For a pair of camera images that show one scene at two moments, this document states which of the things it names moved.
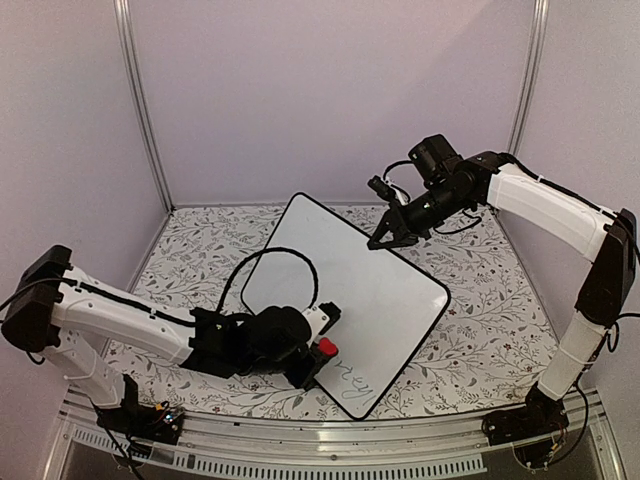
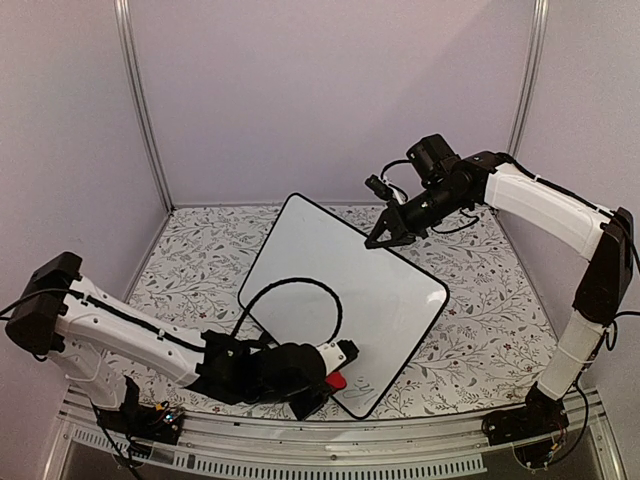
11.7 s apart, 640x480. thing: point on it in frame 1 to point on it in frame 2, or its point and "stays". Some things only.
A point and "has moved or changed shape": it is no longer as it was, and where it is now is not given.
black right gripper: x=401 y=237 stays
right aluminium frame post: x=535 y=48 stays
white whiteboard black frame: x=387 y=306 stays
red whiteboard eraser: x=327 y=347 has moved or changed shape
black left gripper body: x=300 y=378 to x=304 y=410
